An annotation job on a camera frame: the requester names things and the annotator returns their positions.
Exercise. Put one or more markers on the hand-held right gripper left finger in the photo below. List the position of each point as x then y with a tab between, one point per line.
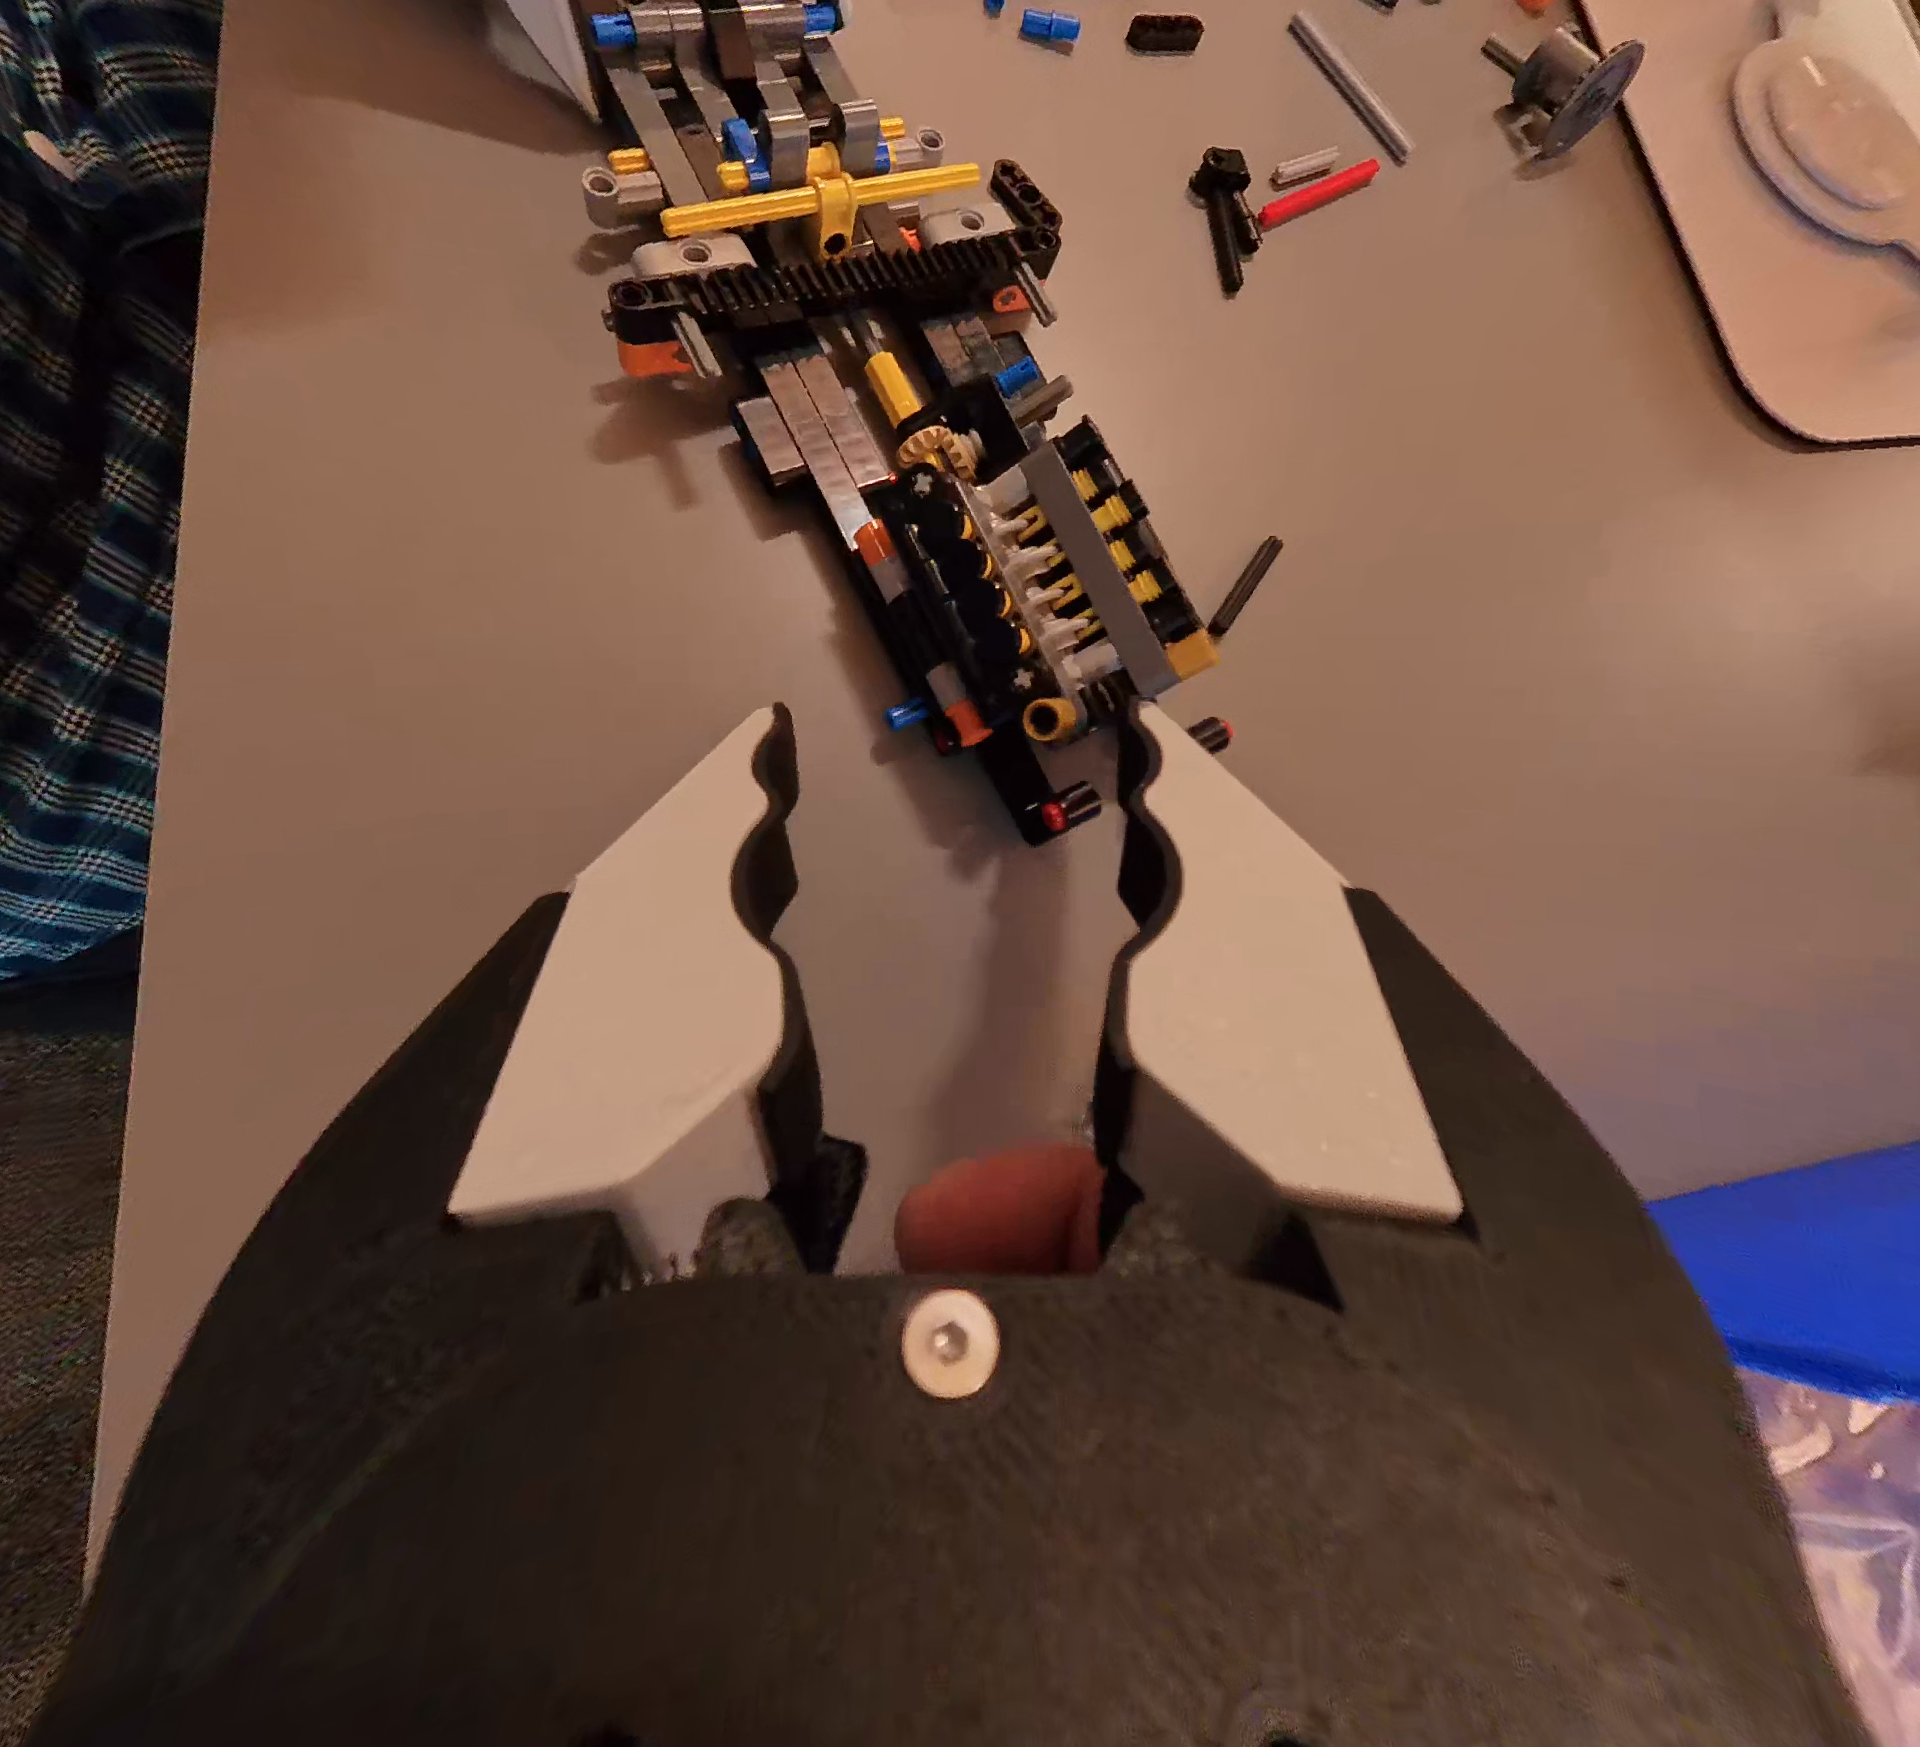
631	1040

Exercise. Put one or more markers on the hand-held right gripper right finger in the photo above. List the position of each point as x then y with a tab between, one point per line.
1273	1040

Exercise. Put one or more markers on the lego car chassis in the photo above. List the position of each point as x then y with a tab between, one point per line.
839	275

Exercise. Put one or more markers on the black lego axle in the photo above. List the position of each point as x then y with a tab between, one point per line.
1245	588

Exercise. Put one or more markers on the red lego axle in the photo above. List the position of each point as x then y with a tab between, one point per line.
1319	191

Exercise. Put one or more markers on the black lego connector with pins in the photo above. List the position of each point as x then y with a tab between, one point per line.
1218	173

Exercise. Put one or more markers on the short light grey lego axle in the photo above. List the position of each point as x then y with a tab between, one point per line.
1304	166

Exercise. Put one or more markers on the long grey lego axle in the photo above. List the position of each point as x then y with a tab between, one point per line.
1350	85

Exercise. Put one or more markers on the short black lego beam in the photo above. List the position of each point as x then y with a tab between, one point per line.
1163	31

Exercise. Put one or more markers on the short blue lego pin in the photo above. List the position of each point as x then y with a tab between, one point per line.
1049	22

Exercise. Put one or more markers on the person's right hand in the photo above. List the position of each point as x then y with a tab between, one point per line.
1000	1205

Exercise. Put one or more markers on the blue plastic bin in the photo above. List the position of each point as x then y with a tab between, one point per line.
1798	1265

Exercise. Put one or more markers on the crumpled clear plastic bags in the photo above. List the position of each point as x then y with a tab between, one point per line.
1845	1521

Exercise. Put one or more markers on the blue plaid pants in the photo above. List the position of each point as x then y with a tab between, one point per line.
88	425

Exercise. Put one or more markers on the white lamp base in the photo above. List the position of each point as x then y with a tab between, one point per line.
1693	215

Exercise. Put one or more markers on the white stand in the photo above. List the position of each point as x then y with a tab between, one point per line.
1829	110

